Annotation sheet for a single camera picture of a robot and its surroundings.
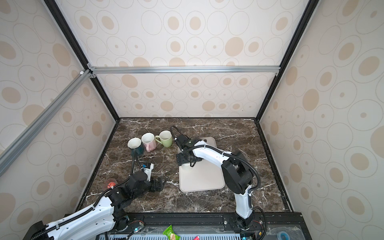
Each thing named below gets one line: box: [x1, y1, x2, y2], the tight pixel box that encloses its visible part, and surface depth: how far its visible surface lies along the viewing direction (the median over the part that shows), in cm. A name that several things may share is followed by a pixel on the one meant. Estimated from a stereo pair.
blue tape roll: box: [277, 231, 291, 240], surface depth 71 cm
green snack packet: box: [162, 224, 181, 240], surface depth 70 cm
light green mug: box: [155, 130, 173, 148], surface depth 101 cm
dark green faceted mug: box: [127, 137, 145, 157], surface depth 95 cm
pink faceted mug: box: [141, 132, 157, 152], surface depth 97 cm
